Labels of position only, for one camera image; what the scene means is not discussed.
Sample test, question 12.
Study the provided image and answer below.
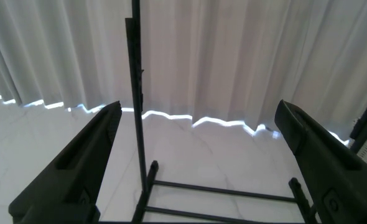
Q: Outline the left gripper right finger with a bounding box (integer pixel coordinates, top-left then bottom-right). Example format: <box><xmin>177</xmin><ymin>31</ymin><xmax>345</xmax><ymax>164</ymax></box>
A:
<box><xmin>274</xmin><ymin>99</ymin><xmax>367</xmax><ymax>224</ymax></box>

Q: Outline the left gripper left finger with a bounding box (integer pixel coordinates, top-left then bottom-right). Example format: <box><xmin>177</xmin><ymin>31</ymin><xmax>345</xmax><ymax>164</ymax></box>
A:
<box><xmin>8</xmin><ymin>100</ymin><xmax>123</xmax><ymax>224</ymax></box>

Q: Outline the black clothes rack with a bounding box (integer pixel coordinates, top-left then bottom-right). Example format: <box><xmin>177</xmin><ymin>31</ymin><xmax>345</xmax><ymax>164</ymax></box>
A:
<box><xmin>124</xmin><ymin>0</ymin><xmax>367</xmax><ymax>224</ymax></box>

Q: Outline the white curtain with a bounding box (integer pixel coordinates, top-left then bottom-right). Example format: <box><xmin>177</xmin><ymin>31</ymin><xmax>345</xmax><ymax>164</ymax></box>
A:
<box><xmin>0</xmin><ymin>0</ymin><xmax>367</xmax><ymax>141</ymax></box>

